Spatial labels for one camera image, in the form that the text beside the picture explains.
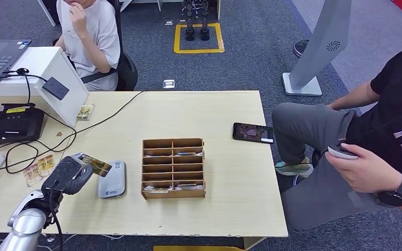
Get yellow floor tape square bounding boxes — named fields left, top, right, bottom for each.
left=173, top=22, right=225, bottom=54

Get black wristwatch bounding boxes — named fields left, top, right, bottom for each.
left=376, top=174, right=402, bottom=209

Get person's left hand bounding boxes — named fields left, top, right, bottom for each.
left=325, top=143, right=402, bottom=194

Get yellow patterned ID card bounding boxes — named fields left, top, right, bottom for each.
left=81, top=155, right=113, bottom=178

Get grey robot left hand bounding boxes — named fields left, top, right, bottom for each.
left=62, top=163, right=95, bottom=196

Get white oval remote controller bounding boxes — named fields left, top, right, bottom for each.
left=327, top=143, right=360, bottom=161

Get black smartphone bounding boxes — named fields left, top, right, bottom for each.
left=232, top=122, right=274, bottom=144

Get grey white card reader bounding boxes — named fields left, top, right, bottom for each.
left=98, top=160, right=127, bottom=200

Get white desk leg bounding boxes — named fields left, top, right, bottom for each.
left=37, top=0, right=57, bottom=27

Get black office chair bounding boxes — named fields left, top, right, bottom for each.
left=52, top=0, right=139, bottom=92

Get person's right hand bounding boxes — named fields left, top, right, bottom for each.
left=68, top=2, right=90, bottom=36

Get round black base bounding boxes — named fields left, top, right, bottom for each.
left=293, top=39, right=310, bottom=59

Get key card tree print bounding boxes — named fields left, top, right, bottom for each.
left=174, top=184, right=205, bottom=191

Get black scanner cable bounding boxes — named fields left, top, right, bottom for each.
left=0, top=67, right=48, bottom=105

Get black square scanner pad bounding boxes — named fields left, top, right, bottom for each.
left=42, top=76, right=71, bottom=101

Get grey kiosk stand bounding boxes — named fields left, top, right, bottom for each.
left=282, top=0, right=352, bottom=97

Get white counter box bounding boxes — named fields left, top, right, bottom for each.
left=0, top=47, right=90, bottom=128

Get green sneaker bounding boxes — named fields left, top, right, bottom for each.
left=274, top=159, right=315, bottom=177

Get person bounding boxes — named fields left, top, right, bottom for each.
left=53, top=0, right=122, bottom=92
left=271, top=8, right=402, bottom=233

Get wooden slotted card organizer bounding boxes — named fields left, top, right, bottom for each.
left=141, top=138, right=206, bottom=201

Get humanoid robot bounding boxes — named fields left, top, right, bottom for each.
left=181, top=0, right=211, bottom=42

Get small stack yellow cards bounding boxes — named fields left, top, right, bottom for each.
left=76, top=104, right=96, bottom=121

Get long black cable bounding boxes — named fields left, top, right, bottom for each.
left=65, top=91, right=146, bottom=139

